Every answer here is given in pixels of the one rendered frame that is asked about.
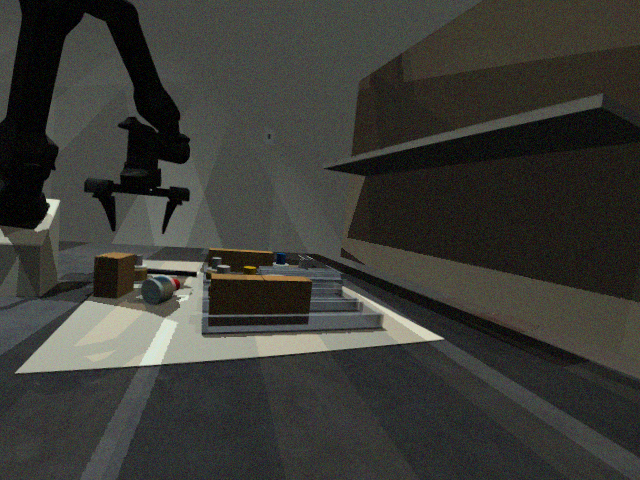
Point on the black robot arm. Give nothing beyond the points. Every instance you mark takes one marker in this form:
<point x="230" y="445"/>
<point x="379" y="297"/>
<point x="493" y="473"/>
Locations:
<point x="27" y="154"/>

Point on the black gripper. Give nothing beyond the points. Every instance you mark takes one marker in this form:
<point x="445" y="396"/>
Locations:
<point x="103" y="189"/>

